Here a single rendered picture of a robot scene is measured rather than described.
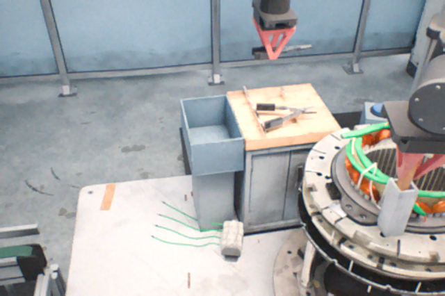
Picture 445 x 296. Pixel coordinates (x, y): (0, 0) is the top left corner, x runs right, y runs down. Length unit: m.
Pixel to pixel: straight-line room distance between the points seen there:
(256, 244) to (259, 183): 0.16
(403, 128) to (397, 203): 0.14
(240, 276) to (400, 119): 0.57
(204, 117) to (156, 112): 1.86
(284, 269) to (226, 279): 0.13
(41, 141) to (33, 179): 0.33
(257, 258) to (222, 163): 0.25
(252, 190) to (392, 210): 0.40
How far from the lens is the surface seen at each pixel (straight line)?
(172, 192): 1.20
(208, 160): 0.91
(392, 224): 0.70
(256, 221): 1.07
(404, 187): 0.66
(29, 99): 3.25
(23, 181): 2.58
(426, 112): 0.48
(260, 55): 0.93
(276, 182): 1.00
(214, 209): 1.05
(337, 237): 0.74
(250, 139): 0.90
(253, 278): 1.02
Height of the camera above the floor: 1.61
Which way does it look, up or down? 38 degrees down
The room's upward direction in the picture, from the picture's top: straight up
